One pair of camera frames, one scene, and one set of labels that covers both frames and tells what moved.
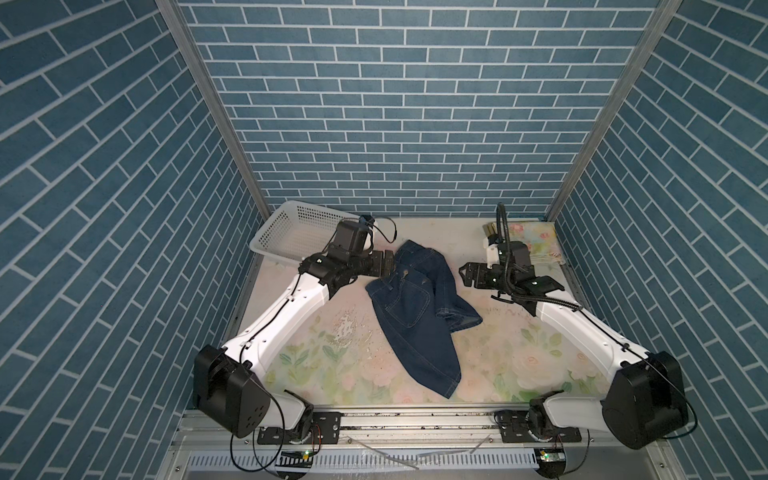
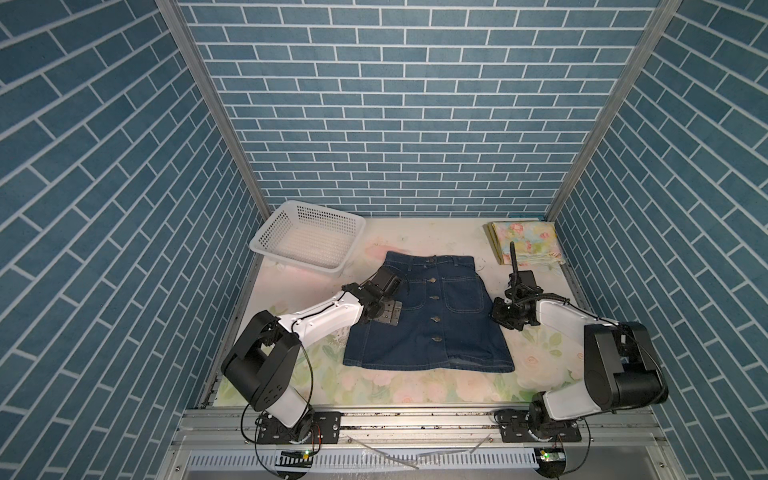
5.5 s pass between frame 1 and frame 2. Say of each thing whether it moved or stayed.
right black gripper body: moved
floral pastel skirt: stayed
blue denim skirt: moved
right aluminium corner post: stayed
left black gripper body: moved
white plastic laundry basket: stayed
